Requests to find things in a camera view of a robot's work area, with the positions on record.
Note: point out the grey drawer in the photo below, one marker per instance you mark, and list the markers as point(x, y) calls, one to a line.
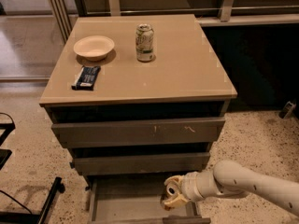
point(136, 199)
point(141, 164)
point(138, 132)

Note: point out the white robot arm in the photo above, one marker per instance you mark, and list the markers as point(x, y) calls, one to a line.
point(229, 179)

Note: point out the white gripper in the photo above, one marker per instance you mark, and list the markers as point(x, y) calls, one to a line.
point(188, 188)

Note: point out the dark blue snack packet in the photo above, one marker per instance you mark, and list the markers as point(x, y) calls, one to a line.
point(86, 78)

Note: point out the black chair frame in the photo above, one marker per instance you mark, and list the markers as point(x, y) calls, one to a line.
point(7, 129)

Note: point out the grey drawer cabinet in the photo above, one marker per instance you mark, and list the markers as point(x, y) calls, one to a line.
point(184, 80)

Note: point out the metal window rail frame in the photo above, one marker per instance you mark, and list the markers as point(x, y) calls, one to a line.
point(208, 12)

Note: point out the white paper bowl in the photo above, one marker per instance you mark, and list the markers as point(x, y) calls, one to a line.
point(94, 48)

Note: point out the middle grey drawer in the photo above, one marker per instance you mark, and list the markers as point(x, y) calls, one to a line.
point(141, 164)

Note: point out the top grey drawer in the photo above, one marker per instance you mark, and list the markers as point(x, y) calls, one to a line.
point(138, 132)

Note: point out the green white soda can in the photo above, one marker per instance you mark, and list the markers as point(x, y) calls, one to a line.
point(144, 35)

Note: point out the orange soda can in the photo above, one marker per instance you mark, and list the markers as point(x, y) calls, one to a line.
point(172, 191)

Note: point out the bottom grey drawer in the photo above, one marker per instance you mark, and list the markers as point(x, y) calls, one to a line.
point(136, 199)

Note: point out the small grey floor bracket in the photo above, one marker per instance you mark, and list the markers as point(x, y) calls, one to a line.
point(287, 109)

